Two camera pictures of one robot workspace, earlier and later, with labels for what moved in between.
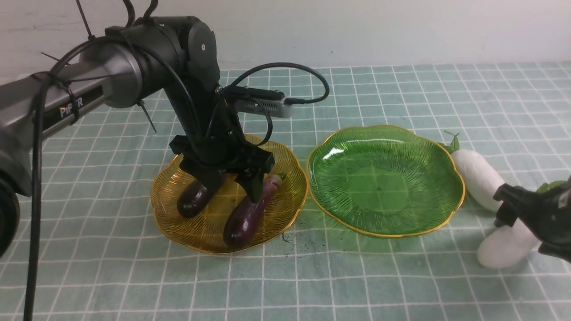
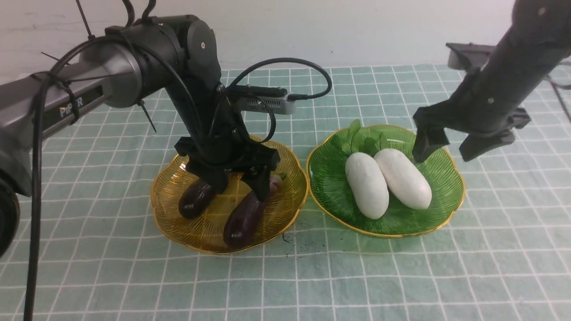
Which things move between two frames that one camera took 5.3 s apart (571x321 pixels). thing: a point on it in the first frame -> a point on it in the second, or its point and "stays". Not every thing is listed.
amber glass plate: [204, 232] stays
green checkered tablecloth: [99, 255] stays
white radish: [506, 245] -> [368, 184]
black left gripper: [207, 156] stays
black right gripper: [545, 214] -> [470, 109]
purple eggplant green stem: [243, 217] stays
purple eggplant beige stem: [193, 198] stays
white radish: [479, 179] -> [405, 179]
